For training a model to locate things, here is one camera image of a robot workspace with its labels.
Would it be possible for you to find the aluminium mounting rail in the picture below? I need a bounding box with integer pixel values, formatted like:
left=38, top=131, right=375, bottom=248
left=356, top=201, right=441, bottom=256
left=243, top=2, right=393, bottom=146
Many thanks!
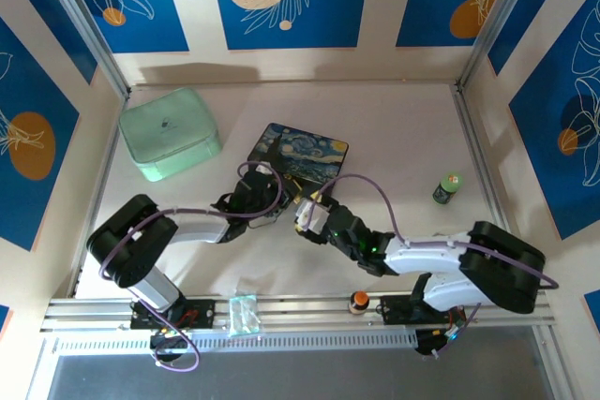
left=39, top=294, right=557, bottom=333

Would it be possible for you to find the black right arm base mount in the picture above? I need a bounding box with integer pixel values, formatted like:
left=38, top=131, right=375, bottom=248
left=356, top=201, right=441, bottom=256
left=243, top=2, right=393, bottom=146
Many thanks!
left=379, top=294, right=470, bottom=357

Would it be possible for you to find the blue poster white leaf outline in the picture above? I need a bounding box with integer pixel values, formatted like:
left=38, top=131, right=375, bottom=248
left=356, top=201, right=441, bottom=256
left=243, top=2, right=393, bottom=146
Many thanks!
left=508, top=0, right=600, bottom=241

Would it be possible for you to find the small bottle with orange cap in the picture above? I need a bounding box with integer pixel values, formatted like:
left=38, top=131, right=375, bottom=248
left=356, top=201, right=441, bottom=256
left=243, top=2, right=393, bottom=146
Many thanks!
left=347, top=290, right=370, bottom=316

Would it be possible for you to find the mint green zip case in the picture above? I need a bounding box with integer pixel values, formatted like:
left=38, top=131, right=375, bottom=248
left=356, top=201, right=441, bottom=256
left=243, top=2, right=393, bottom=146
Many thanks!
left=117, top=86, right=224, bottom=184

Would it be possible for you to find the grey metal sheet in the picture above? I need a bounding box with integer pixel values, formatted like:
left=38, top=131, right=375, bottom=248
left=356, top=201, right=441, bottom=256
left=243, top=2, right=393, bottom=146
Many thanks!
left=46, top=352, right=554, bottom=400

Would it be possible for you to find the aluminium table side rail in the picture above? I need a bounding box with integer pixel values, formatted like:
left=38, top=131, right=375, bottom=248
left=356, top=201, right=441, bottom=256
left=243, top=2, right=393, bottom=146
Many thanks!
left=450, top=83, right=557, bottom=301
left=69, top=90, right=130, bottom=298

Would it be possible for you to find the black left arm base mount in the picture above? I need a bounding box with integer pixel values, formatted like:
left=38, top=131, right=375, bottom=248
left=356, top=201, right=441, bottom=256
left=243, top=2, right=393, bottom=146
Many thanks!
left=129, top=296, right=217, bottom=331

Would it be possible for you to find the blue poster orange oval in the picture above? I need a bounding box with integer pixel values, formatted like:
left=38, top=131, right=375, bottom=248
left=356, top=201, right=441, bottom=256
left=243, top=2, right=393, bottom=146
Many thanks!
left=0, top=15, right=81, bottom=252

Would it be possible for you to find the aluminium frame post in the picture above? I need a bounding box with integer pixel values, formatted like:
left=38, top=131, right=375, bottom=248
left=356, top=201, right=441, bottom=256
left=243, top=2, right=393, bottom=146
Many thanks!
left=457, top=0, right=546, bottom=90
left=35, top=0, right=131, bottom=97

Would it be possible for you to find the grey slotted cable duct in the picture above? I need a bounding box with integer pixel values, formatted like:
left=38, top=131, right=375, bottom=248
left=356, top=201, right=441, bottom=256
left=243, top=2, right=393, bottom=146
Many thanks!
left=51, top=328, right=418, bottom=350

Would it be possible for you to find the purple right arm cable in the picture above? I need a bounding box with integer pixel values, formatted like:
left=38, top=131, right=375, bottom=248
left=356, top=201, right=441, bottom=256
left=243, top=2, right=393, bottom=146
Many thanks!
left=313, top=173, right=560, bottom=359

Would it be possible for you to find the small green paint jar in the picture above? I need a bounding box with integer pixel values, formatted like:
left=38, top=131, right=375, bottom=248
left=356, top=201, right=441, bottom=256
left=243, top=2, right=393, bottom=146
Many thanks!
left=431, top=172, right=464, bottom=205

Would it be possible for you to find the blue poster beige circle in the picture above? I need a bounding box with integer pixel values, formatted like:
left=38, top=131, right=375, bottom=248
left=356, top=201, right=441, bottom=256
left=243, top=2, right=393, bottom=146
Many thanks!
left=207, top=0, right=373, bottom=51

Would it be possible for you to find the clear plastic bag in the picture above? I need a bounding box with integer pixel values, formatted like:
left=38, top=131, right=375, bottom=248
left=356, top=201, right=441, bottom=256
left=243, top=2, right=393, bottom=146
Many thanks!
left=227, top=294, right=262, bottom=338

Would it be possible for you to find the starry night tin box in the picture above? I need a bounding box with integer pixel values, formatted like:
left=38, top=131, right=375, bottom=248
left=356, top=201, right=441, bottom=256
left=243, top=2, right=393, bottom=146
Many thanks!
left=246, top=122, right=351, bottom=186

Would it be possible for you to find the blue poster white flower outline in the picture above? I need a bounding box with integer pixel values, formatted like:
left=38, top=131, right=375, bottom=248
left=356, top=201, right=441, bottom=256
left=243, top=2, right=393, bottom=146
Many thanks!
left=54, top=0, right=190, bottom=54

